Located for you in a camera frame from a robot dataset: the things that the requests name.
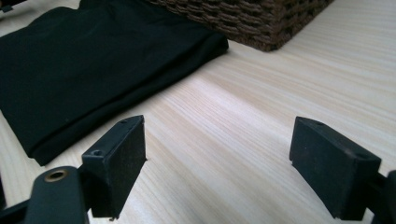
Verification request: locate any black cloth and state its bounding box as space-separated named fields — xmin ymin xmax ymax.
xmin=0 ymin=0 xmax=230 ymax=167

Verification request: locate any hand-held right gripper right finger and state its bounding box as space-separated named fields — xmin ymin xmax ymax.
xmin=289 ymin=116 xmax=382 ymax=221

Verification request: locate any brown wicker basket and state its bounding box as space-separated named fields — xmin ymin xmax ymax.
xmin=148 ymin=0 xmax=334 ymax=52

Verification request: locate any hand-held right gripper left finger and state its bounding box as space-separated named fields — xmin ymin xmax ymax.
xmin=81 ymin=115 xmax=148 ymax=219

